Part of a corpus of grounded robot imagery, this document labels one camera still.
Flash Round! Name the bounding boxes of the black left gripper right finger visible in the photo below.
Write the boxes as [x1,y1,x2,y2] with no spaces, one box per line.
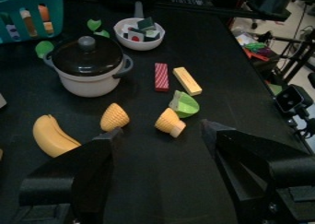
[200,119,315,224]

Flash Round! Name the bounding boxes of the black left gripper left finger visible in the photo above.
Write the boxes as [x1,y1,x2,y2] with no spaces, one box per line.
[18,126,125,224]

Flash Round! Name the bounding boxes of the yellow toy corn top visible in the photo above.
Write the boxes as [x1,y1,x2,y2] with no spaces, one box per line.
[101,102,131,133]

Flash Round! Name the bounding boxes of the yellow toy corn bottom piece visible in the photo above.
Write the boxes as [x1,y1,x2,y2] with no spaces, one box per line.
[154,107,187,139]

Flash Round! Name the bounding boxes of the green toy corn husk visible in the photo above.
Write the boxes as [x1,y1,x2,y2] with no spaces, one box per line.
[167,89,201,119]

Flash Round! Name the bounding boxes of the yellow toy banana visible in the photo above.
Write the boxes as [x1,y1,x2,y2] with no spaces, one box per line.
[33,113,83,159]

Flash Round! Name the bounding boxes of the white toy cooking pot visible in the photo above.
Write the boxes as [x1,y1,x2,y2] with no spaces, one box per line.
[42,49,134,99]

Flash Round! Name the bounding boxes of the yellow wooden toy block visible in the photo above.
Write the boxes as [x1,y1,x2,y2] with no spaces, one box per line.
[173,66,204,97]

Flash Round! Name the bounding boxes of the red striped toy block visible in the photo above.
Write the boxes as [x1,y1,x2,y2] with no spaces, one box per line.
[154,62,171,92]

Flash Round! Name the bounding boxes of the black pot lid grey knob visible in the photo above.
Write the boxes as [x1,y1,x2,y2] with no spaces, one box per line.
[51,35,125,77]

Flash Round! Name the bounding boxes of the red flat item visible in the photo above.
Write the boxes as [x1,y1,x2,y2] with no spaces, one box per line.
[242,47,272,63]

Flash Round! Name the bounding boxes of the black tripod stand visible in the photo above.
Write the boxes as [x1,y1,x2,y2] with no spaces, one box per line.
[262,29,315,85]

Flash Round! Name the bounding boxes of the green toy leaf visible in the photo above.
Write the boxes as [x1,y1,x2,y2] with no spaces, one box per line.
[93,29,113,39]
[35,41,55,60]
[87,18,103,32]

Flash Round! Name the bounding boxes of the green crumpled cloth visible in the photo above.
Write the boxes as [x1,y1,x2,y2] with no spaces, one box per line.
[245,41,269,53]

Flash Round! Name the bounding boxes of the white bowl with items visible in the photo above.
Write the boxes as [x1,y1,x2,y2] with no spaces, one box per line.
[114,0,166,52]

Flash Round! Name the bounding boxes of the white block red print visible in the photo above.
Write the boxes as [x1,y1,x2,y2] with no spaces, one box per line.
[127,28,147,43]

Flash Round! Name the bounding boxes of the white green toy block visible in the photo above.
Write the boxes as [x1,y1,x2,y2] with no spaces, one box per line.
[143,29,162,42]

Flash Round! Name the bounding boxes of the dark green toy block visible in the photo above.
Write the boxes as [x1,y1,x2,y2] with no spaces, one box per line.
[137,17,158,31]

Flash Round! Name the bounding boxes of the teal plastic basket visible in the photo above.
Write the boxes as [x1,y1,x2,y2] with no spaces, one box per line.
[0,0,66,44]

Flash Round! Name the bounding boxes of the black camera stand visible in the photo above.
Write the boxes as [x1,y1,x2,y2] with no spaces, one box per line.
[286,107,315,144]

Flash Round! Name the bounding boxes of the black table-level camera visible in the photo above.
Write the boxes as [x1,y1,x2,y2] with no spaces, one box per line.
[274,84,315,113]

